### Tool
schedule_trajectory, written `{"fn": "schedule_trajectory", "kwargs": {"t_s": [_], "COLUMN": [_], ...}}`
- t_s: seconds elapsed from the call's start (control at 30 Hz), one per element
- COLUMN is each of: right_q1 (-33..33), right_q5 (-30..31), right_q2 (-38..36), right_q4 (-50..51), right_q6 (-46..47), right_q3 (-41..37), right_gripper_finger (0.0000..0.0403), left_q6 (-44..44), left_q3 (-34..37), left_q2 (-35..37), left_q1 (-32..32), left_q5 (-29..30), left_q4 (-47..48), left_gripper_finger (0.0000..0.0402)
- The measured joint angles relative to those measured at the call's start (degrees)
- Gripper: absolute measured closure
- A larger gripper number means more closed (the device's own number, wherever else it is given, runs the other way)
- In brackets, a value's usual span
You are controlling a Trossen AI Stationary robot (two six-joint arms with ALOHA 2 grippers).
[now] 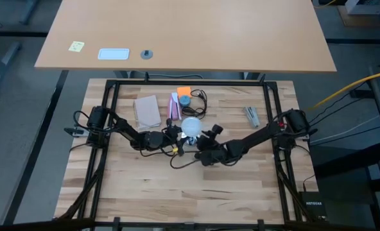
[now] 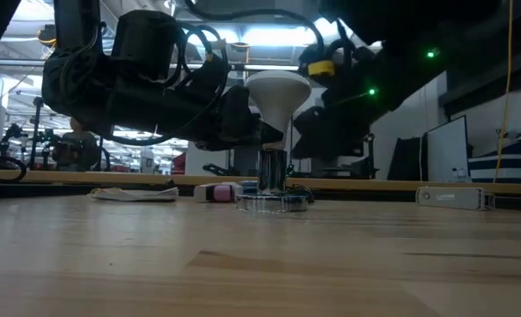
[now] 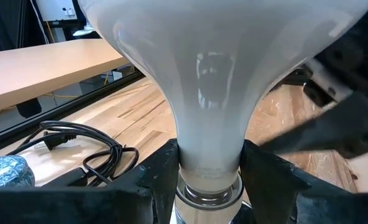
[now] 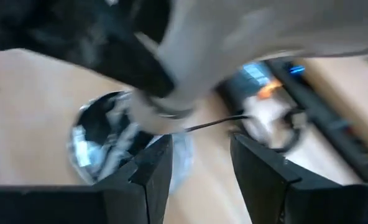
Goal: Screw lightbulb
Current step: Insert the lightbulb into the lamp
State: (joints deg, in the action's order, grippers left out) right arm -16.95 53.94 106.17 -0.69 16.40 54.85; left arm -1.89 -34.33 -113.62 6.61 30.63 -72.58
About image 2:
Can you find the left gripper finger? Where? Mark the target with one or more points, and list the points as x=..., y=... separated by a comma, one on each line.
x=251, y=137

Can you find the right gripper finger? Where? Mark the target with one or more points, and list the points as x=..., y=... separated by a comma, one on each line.
x=331, y=136

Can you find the chrome lamp socket base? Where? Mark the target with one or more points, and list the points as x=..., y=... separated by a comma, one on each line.
x=271, y=176

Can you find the white flood light bulb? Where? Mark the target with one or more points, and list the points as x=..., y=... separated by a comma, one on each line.
x=278, y=92

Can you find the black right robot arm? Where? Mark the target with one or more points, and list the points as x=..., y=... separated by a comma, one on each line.
x=419, y=26

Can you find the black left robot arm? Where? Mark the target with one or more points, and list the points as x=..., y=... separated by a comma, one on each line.
x=89, y=88

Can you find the blue patterned round tin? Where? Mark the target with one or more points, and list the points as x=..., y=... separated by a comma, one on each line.
x=248, y=186

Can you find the white board panel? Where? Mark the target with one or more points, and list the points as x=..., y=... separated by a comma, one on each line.
x=447, y=149

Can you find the person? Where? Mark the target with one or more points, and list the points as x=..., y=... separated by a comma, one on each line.
x=78, y=149

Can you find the navy white striped bag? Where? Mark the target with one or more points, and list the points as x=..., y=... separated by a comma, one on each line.
x=507, y=163

